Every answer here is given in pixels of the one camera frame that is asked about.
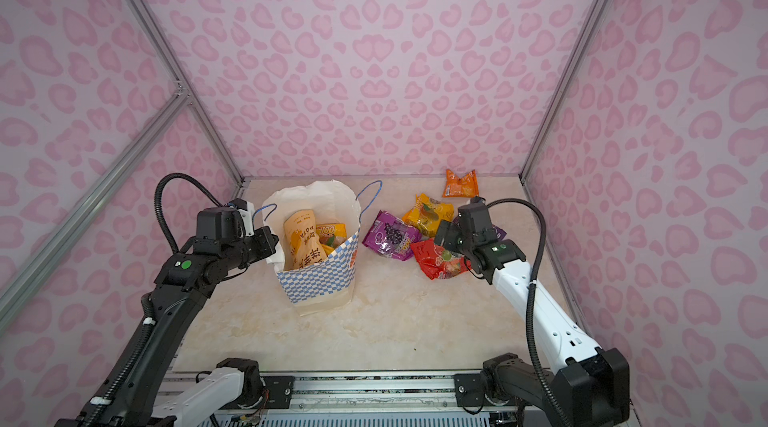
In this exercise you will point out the blue checkered paper bag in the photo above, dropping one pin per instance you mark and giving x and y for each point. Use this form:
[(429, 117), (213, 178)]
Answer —
[(330, 284)]

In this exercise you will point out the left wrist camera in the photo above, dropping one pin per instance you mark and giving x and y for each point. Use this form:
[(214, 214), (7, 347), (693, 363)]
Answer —
[(246, 211)]

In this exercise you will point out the purple Fox's candy bag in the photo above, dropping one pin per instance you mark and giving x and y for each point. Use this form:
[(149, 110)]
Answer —
[(500, 233)]

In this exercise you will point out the red fruit candy bag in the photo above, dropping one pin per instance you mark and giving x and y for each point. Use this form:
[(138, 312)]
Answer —
[(438, 263)]

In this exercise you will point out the aluminium corner frame post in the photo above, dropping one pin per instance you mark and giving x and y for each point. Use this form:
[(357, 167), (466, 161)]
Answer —
[(161, 44)]

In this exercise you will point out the diagonal aluminium frame bar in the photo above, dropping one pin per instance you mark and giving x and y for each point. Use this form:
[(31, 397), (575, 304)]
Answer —
[(40, 265)]

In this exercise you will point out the purple grape candy bag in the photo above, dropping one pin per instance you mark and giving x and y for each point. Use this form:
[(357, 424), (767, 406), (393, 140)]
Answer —
[(389, 236)]

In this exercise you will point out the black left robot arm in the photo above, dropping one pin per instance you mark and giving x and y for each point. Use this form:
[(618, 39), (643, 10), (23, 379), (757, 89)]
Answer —
[(225, 244)]

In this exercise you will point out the yellow mango candy bag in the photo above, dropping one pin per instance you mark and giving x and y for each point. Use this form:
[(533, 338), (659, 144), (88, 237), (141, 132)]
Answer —
[(331, 236)]

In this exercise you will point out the orange taro chips bag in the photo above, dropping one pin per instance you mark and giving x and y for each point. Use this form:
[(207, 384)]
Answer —
[(303, 244)]

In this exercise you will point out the right aluminium corner post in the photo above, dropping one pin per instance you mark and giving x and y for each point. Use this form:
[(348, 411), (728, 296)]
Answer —
[(578, 52)]

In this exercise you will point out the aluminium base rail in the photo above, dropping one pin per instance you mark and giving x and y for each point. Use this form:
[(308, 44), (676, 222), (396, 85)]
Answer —
[(378, 398)]

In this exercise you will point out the small orange snack packet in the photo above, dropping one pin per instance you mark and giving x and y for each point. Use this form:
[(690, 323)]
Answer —
[(464, 186)]

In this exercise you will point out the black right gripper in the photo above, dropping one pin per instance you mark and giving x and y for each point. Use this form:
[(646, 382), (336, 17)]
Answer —
[(453, 231)]

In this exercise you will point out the yellow orange candy bag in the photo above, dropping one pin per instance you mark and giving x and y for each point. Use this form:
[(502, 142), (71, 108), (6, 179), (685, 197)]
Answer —
[(427, 215)]

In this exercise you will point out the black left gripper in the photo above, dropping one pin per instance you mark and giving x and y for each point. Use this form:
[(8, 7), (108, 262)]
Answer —
[(268, 244)]

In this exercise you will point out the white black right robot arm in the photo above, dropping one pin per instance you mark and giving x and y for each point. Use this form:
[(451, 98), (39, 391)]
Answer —
[(569, 376)]

